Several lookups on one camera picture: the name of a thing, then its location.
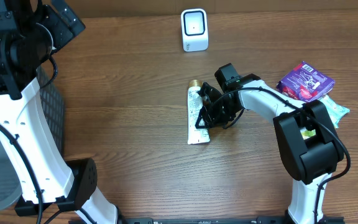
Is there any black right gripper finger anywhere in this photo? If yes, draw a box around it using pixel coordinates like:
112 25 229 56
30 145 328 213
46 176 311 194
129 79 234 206
197 82 222 105
195 106 211 129

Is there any purple pad package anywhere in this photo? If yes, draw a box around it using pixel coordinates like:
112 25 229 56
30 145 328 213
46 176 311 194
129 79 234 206
276 61 335 102

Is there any teal wet wipes pack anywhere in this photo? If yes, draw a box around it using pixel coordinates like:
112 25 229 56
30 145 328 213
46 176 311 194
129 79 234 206
319 95 350 129

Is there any green yellow juice pouch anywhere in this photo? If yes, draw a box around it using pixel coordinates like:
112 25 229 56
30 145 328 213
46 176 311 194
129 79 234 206
300 128 316 140

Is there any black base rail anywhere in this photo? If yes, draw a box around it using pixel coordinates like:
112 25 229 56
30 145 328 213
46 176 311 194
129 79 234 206
68 214 344 224

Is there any white barcode scanner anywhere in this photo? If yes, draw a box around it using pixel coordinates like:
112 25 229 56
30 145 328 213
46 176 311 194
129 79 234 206
180 8 209 52

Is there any grey plastic basket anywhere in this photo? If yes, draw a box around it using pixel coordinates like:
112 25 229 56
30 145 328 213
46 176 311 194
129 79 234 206
0 67 65 213

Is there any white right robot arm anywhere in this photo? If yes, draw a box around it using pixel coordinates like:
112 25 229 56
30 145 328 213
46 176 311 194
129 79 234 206
195 74 351 223

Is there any white cream tube gold cap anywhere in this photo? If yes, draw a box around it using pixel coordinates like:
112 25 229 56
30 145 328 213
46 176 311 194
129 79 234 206
187 80 210 145

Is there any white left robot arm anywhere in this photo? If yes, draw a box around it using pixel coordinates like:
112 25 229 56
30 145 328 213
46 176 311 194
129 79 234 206
0 1 120 223

